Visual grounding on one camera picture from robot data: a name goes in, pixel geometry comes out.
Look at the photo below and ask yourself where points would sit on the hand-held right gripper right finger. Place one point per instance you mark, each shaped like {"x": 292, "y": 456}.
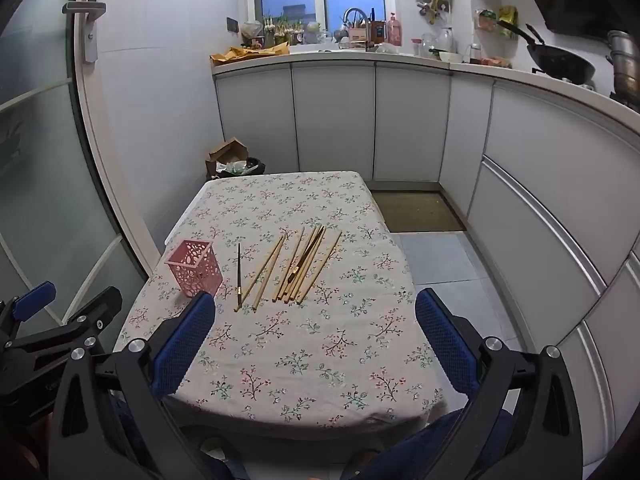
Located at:
{"x": 445, "y": 345}

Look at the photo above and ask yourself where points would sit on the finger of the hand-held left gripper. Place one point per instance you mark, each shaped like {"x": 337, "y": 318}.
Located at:
{"x": 35, "y": 300}
{"x": 95, "y": 310}

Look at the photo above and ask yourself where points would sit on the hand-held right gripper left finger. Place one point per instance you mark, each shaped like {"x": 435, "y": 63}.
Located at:
{"x": 185, "y": 345}

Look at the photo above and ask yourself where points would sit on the pink perforated plastic basket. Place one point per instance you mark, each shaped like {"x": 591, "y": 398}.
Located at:
{"x": 197, "y": 272}

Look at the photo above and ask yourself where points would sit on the dark chopstick gold band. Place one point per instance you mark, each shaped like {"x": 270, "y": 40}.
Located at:
{"x": 306, "y": 254}
{"x": 239, "y": 275}

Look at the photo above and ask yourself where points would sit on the bunch of wooden chopsticks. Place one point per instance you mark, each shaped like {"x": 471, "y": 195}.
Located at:
{"x": 310, "y": 267}

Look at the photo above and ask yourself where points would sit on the floral tablecloth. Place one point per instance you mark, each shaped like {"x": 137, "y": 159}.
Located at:
{"x": 300, "y": 360}

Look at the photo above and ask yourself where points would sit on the frosted glass door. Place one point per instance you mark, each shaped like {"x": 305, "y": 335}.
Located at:
{"x": 40, "y": 160}

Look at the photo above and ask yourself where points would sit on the black trash bin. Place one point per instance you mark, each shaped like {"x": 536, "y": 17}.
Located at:
{"x": 250, "y": 167}

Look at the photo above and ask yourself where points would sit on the brown cardboard box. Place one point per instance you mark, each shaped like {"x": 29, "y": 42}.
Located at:
{"x": 227, "y": 152}

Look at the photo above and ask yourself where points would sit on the white kitchen counter cabinets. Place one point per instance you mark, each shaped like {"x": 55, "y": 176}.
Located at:
{"x": 525, "y": 160}

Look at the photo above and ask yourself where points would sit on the white green bowl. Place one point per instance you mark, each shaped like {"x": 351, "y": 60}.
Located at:
{"x": 447, "y": 56}

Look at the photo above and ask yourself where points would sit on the yellow paper bags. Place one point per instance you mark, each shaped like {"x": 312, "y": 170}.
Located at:
{"x": 250, "y": 54}

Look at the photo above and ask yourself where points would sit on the glass jars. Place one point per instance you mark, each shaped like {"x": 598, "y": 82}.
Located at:
{"x": 440, "y": 42}

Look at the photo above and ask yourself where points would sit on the black wok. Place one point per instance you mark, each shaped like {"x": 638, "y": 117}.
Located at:
{"x": 562, "y": 62}

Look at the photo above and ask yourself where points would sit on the pink detergent bottle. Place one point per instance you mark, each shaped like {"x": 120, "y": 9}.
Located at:
{"x": 395, "y": 30}

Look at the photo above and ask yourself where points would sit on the clear plastic bag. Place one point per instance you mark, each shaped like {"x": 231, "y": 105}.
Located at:
{"x": 251, "y": 30}

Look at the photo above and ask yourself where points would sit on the hanging food bags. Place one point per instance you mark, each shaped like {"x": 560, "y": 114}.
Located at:
{"x": 500, "y": 22}

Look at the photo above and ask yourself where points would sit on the potted green sprouts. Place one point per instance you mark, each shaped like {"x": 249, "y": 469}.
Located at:
{"x": 285, "y": 32}

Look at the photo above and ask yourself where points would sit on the steel pot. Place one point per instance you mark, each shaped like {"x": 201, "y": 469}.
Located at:
{"x": 622, "y": 65}

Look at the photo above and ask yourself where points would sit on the curved steel faucet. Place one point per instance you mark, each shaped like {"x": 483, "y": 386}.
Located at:
{"x": 357, "y": 15}

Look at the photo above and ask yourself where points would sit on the water heater pipes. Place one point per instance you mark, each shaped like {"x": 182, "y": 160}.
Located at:
{"x": 432, "y": 2}

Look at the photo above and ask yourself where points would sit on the black wall socket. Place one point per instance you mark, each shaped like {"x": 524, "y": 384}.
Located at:
{"x": 232, "y": 24}

